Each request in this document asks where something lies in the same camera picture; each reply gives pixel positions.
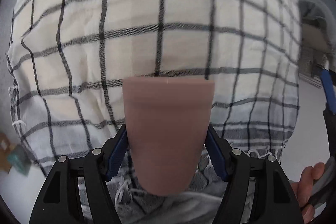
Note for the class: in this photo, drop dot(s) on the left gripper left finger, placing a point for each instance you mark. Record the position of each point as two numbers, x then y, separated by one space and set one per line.
59 198

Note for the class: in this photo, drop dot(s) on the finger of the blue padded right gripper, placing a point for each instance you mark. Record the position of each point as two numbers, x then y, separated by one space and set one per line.
327 84

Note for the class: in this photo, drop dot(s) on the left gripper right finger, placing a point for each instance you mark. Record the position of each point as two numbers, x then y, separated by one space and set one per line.
274 200

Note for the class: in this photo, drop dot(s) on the pink plastic cup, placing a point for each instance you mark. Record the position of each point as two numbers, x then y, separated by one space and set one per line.
166 121

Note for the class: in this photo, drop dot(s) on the person's right hand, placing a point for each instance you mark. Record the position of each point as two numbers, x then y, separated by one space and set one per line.
304 187

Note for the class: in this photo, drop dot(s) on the grey sectional sofa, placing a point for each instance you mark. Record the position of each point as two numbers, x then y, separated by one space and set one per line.
318 26

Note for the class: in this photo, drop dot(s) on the cardboard box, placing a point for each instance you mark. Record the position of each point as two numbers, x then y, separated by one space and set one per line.
13 157

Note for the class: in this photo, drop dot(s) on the checkered white tablecloth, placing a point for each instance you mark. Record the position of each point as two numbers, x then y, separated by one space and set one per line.
68 59

